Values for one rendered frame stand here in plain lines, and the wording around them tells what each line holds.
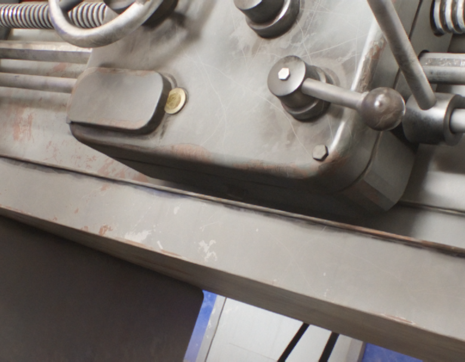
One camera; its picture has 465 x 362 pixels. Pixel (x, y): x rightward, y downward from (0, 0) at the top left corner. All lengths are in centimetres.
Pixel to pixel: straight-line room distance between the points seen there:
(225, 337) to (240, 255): 423
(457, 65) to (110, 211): 38
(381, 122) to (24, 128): 83
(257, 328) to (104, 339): 337
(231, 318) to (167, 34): 411
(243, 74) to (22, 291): 67
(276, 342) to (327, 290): 406
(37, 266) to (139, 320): 28
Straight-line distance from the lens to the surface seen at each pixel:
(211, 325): 498
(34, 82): 117
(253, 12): 74
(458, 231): 78
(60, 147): 121
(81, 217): 84
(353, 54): 70
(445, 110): 72
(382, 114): 58
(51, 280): 133
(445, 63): 75
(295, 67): 67
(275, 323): 470
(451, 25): 78
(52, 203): 88
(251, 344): 478
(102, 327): 143
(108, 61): 92
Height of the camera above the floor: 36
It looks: 9 degrees up
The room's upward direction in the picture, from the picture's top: 19 degrees clockwise
